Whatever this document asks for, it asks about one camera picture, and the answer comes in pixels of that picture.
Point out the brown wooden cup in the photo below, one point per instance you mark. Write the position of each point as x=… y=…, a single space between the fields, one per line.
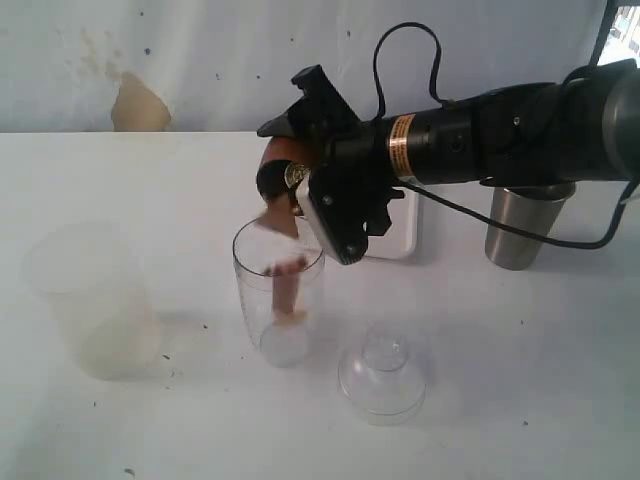
x=278 y=153

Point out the translucent plastic cup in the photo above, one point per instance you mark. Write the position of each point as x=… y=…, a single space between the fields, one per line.
x=93 y=286

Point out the clear shaker body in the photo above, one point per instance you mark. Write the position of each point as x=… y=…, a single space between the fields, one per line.
x=281 y=347

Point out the dark window frame post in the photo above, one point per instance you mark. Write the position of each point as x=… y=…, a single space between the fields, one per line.
x=610 y=12

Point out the clear shaker dome lid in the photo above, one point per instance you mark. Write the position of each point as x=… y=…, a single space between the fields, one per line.
x=379 y=376

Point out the gold coin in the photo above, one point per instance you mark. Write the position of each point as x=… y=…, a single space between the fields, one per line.
x=294 y=173

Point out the stainless steel cup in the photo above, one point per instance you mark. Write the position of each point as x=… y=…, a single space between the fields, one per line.
x=532 y=209

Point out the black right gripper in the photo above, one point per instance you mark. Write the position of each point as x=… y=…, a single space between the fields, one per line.
x=351 y=186

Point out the white square tray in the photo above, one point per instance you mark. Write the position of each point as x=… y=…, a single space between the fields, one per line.
x=400 y=240

